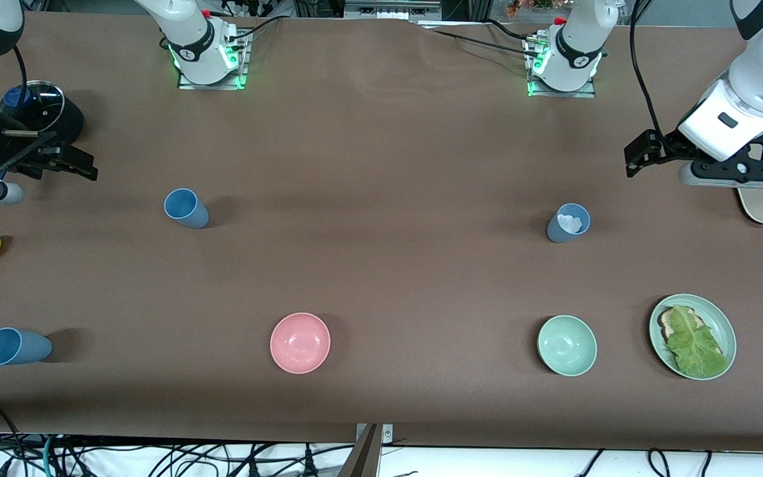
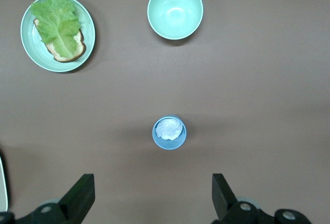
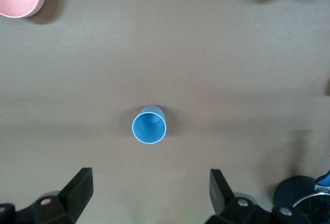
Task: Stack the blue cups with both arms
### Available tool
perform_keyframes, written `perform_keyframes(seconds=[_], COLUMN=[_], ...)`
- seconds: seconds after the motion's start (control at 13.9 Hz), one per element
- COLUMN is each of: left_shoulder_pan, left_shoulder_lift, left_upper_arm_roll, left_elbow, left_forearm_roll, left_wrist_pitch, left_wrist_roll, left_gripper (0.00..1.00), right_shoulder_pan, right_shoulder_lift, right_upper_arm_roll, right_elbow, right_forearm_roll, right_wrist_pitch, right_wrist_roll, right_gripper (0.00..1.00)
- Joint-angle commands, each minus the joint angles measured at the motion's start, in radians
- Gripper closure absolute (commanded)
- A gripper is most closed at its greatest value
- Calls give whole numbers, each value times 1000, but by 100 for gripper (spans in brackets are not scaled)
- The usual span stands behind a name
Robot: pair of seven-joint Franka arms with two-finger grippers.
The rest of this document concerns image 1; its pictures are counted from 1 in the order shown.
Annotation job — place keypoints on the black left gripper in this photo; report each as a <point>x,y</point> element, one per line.
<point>666,149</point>

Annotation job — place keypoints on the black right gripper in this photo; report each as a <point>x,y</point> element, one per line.
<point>24,161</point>

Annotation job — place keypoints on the blue cup holding paper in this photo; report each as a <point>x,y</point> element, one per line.
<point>556,232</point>

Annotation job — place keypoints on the blue plastic cup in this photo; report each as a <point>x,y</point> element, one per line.
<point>186,209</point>
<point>17,347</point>

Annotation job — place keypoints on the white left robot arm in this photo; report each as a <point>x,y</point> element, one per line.
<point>752,86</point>

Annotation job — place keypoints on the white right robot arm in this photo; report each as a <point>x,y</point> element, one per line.
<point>193,40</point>

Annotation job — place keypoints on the glass lid blue knob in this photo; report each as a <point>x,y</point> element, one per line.
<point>37,106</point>

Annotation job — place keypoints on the crumpled white paper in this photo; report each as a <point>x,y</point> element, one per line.
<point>570,223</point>

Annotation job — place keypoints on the toasted bread slice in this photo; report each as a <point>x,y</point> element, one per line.
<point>667,324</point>

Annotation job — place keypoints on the green plate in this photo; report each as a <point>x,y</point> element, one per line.
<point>722,324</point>

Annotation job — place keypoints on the green lettuce leaf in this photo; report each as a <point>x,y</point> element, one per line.
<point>696,344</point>

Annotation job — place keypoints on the mint green bowl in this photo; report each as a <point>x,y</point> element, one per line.
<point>567,345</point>

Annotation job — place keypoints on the pink bowl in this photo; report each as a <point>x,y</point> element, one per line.
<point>300,342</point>

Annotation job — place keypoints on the grey box behind table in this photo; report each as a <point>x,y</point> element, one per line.
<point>391,9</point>

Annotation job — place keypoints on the dark stand leg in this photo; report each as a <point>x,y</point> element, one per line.
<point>363,457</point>

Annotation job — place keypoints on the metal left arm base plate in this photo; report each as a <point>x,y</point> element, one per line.
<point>534,83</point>

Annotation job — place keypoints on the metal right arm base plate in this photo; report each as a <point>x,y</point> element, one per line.
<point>242,66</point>

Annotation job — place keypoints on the metal table bracket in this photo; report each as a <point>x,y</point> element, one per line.
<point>387,434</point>

